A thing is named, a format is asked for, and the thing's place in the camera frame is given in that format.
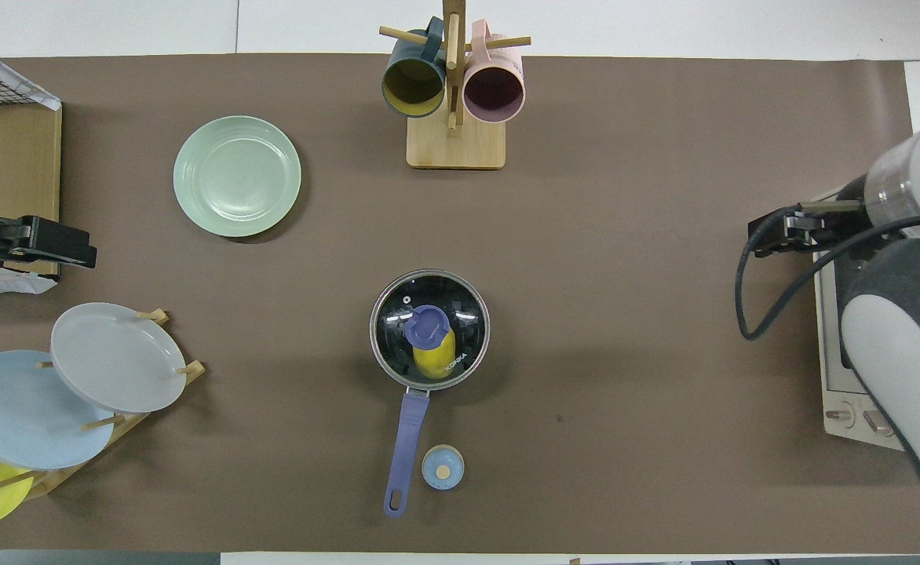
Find grey plate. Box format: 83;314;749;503
50;302;188;414

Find yellow lemon toy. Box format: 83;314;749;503
412;330;459;381

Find wooden mug tree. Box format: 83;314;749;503
378;0;532;170

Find black wire basket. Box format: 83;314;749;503
0;67;59;112

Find light green plate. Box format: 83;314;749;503
173;115;302;238

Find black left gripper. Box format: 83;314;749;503
24;216;98;270

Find dark teal mug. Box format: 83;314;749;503
382;17;448;118

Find brown table mat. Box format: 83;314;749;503
0;53;920;554

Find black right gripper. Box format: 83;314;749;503
750;202;867;258

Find pink mug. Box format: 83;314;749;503
462;20;526;125

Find glass lid purple knob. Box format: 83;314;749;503
370;269;491;391

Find black pot purple handle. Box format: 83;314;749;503
369;268;491;519

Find light blue plate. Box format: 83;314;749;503
0;349;115;472

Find wooden plate rack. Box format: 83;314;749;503
0;308;206;501

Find beige toaster oven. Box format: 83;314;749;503
812;188;912;452

